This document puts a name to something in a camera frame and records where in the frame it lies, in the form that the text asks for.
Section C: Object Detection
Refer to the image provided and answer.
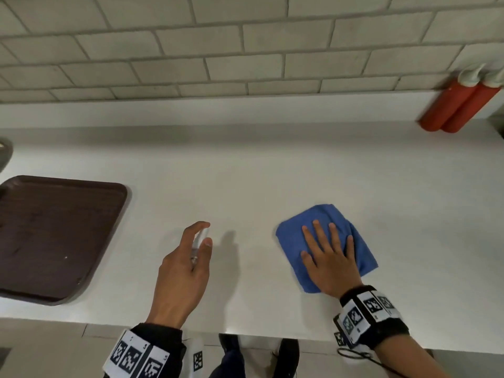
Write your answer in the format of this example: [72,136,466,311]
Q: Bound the person's right hand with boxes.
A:
[301,219,364,299]

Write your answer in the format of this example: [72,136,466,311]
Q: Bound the person's left hand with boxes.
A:
[145,220,213,330]

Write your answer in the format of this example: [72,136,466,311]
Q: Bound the clear spray bottle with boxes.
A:
[190,227,211,272]

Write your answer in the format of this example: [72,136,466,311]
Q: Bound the blue microfibre cloth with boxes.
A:
[275,203,379,295]

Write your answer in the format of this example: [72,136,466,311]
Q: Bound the red squeeze bottle white tip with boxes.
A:
[418,63,487,132]

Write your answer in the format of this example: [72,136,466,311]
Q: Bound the person's right forearm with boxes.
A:
[372,336,452,378]

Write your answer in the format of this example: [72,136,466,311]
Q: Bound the white countertop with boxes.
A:
[0,89,504,353]

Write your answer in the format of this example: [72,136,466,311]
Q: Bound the brown plastic tray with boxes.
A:
[0,175,129,307]

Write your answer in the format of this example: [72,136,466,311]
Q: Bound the steel sink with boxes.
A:
[0,137,14,174]

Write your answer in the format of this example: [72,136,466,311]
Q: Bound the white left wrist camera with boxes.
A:
[183,337,205,378]

